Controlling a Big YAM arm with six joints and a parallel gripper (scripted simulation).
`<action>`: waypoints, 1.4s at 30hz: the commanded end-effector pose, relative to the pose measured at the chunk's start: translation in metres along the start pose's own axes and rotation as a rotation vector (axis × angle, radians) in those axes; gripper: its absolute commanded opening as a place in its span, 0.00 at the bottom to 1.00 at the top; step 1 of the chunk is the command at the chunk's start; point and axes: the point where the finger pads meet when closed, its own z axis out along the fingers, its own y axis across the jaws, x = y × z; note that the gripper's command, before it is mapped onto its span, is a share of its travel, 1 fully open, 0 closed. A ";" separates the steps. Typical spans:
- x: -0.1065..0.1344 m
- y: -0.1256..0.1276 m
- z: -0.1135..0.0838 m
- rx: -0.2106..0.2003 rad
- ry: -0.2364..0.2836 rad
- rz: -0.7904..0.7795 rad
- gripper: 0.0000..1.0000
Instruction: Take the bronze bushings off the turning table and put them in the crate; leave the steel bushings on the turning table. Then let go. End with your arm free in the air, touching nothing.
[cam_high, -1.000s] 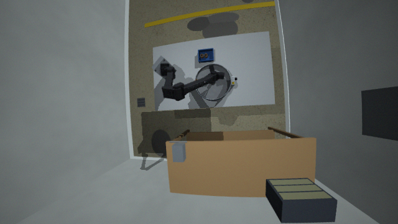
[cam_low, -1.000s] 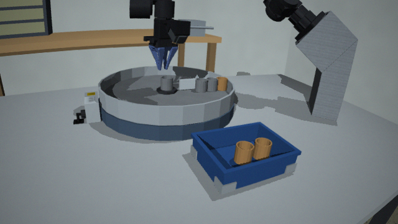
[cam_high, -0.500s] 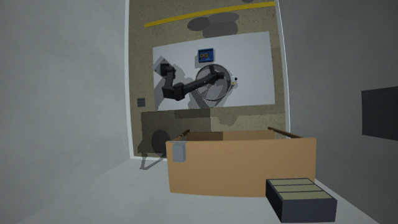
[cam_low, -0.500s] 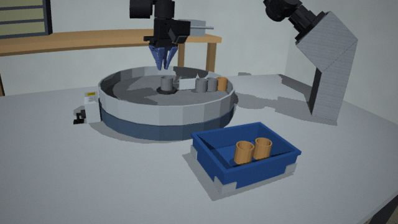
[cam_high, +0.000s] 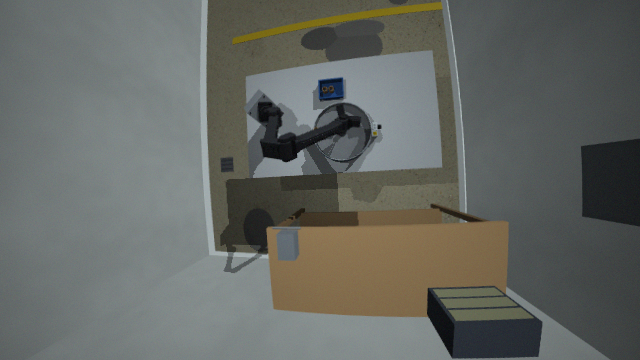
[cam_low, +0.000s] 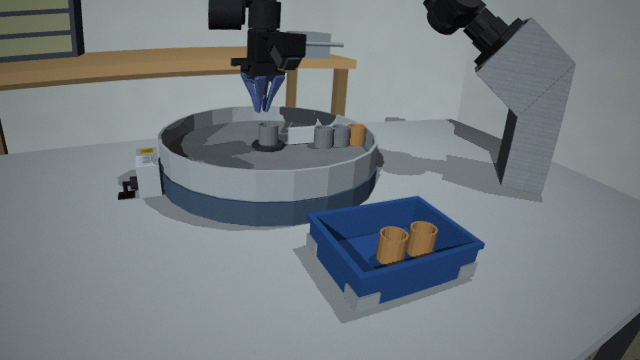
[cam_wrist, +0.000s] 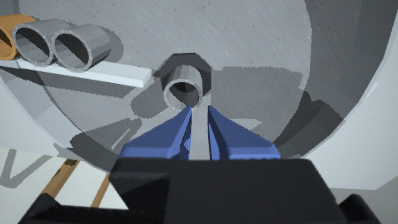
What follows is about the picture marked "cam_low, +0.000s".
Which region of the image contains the grey metal ring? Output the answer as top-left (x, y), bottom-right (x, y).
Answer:
top-left (258, 122), bottom-right (279, 146)
top-left (332, 124), bottom-right (351, 148)
top-left (313, 125), bottom-right (334, 149)

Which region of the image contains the blue crate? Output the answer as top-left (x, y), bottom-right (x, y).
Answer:
top-left (306, 196), bottom-right (485, 313)

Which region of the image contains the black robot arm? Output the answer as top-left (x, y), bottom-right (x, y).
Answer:
top-left (208, 0), bottom-right (524, 71)

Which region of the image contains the bronze bushing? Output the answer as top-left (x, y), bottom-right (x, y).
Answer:
top-left (406, 221), bottom-right (438, 258)
top-left (376, 226), bottom-right (409, 266)
top-left (348, 123), bottom-right (366, 146)

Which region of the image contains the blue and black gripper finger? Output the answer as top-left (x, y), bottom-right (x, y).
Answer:
top-left (262, 75), bottom-right (285, 112)
top-left (241, 72), bottom-right (266, 113)

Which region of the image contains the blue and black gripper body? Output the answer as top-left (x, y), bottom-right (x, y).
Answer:
top-left (231, 28), bottom-right (285, 76)

